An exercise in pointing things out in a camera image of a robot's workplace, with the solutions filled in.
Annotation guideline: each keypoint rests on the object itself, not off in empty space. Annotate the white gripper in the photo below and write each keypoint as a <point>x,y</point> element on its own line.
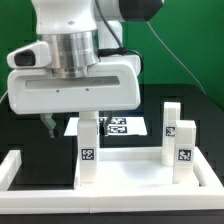
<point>111,84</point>

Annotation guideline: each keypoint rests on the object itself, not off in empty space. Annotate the white desk top tray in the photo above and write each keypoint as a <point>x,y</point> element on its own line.
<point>126,170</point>

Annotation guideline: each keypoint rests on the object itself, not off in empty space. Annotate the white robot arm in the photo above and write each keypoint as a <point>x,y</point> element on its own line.
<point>74,66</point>

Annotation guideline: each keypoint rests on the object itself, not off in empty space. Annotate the fiducial marker sheet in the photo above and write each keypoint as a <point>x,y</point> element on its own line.
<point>119,126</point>

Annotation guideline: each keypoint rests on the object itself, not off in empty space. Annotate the white U-shaped frame fence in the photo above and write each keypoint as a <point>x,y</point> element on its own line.
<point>209,195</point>

